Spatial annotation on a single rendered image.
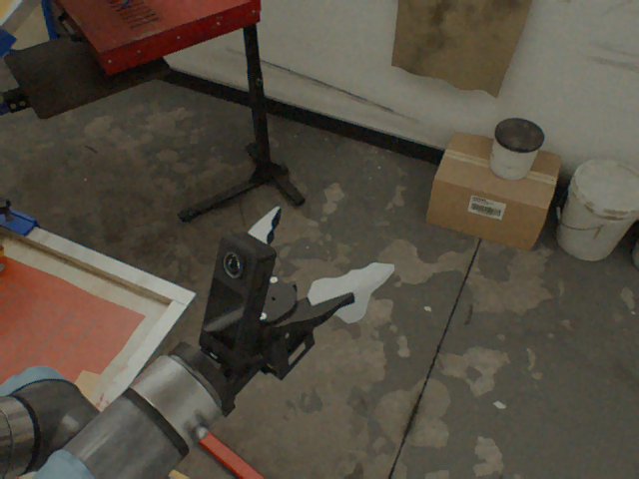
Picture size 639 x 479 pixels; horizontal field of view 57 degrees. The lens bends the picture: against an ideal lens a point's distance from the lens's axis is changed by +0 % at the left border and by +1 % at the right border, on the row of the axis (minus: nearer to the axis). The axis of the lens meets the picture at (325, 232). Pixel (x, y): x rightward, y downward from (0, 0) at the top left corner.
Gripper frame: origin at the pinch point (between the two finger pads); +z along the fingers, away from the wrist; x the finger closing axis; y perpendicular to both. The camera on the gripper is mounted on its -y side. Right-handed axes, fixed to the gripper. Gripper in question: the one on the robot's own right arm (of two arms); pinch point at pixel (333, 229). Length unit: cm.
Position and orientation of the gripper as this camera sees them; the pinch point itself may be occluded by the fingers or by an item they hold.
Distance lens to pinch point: 60.1
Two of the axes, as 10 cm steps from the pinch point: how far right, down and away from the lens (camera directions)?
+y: 1.0, 7.0, 7.1
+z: 6.2, -6.0, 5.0
